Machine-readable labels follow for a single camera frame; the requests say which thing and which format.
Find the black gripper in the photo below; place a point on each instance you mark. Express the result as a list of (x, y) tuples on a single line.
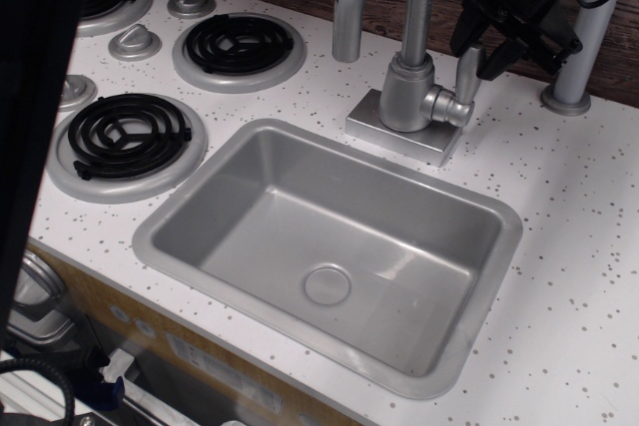
[(532, 30)]

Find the silver faucet lever handle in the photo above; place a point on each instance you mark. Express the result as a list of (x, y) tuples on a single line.
[(456, 107)]

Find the dark foreground robot arm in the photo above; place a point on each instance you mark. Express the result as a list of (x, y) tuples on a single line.
[(37, 37)]

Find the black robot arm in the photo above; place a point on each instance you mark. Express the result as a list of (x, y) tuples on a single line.
[(534, 30)]

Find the silver curved faucet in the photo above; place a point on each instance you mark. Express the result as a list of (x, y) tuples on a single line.
[(410, 115)]

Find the back right stove burner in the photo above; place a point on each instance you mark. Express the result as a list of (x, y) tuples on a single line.
[(238, 53)]

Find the stove burner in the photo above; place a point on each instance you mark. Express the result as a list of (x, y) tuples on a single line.
[(238, 53), (100, 17), (126, 148)]

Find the grey plastic sink basin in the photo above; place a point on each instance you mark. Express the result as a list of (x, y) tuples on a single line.
[(386, 271)]

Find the silver knob top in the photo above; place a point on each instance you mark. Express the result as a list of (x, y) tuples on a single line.
[(190, 9)]

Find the silver knob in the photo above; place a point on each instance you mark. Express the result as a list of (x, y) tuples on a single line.
[(190, 9), (135, 44), (78, 92)]

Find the silver knob middle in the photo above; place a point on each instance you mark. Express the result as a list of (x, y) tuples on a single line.
[(135, 44)]

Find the back left stove burner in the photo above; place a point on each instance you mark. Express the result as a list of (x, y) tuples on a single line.
[(100, 17)]

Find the front right stove burner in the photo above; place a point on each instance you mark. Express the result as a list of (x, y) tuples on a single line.
[(126, 148)]

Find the silver knob lower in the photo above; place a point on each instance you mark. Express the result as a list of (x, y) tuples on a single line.
[(78, 92)]

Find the silver oven dial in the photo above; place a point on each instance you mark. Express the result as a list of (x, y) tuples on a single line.
[(38, 289)]

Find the grey oven door handle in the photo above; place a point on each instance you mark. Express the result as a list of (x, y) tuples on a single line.
[(51, 331)]

